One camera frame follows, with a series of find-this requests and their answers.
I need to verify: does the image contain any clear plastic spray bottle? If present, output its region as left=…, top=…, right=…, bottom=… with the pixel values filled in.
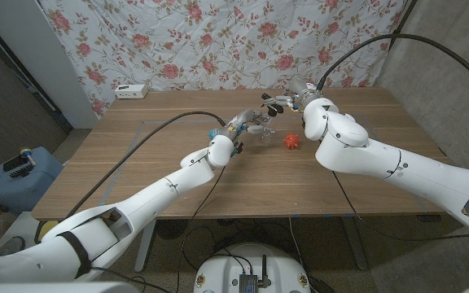
left=256, top=113, right=276, bottom=143

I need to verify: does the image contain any black brush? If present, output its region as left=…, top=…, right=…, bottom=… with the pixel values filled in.
left=2, top=154, right=32, bottom=179

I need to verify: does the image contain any grey table leg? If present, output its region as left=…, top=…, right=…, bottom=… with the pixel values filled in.
left=342, top=217, right=369, bottom=272

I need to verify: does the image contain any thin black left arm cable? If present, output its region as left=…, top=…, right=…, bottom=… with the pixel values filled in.
left=176, top=152, right=239, bottom=293

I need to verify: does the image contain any yellow blue small tool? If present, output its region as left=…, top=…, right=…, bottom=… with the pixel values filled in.
left=19, top=147, right=38, bottom=167

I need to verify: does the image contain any black antenna module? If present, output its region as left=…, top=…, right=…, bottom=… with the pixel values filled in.
left=239, top=255, right=272, bottom=293

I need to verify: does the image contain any white power strip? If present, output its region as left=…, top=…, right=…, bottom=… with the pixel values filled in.
left=114, top=83, right=149, bottom=100

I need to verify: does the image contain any floral backdrop cloth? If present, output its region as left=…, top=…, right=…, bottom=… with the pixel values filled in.
left=38, top=0, right=409, bottom=117

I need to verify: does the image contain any white floor cable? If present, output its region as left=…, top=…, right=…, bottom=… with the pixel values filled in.
left=288, top=216, right=313, bottom=286

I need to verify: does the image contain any red spiky stress ball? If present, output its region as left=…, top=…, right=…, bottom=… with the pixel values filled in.
left=282, top=132, right=301, bottom=151

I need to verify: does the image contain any black floor cable loop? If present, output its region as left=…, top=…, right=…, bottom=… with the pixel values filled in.
left=181, top=225, right=260, bottom=273

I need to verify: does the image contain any white robot torso base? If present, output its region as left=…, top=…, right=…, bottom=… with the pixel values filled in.
left=193, top=243, right=312, bottom=293

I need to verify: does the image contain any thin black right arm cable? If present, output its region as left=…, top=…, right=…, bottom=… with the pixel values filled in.
left=331, top=170, right=469, bottom=242

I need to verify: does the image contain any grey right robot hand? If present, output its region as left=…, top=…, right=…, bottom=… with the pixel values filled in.
left=261, top=77, right=324, bottom=112

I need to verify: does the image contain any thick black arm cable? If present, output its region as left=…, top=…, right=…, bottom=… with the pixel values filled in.
left=65, top=111, right=227, bottom=219
left=315, top=33, right=469, bottom=98

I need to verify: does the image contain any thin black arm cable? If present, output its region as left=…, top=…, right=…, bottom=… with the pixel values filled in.
left=176, top=152, right=239, bottom=293
left=331, top=170, right=469, bottom=242

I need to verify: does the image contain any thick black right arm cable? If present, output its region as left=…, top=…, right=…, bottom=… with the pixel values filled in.
left=315, top=33, right=469, bottom=98

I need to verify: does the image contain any blue storage box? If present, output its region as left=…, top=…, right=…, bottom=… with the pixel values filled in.
left=0, top=146, right=64, bottom=216

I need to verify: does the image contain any black backdrop stand pole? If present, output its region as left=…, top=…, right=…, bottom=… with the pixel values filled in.
left=388, top=0, right=419, bottom=50

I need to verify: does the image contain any yellow disc with black rim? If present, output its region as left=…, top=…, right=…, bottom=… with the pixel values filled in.
left=34, top=219, right=60, bottom=244

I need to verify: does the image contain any grey round item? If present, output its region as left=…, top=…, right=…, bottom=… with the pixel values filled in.
left=0, top=235, right=27, bottom=264

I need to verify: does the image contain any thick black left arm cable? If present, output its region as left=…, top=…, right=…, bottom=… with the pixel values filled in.
left=65, top=111, right=227, bottom=219

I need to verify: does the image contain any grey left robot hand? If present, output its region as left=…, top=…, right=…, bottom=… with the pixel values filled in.
left=226, top=107, right=276, bottom=143

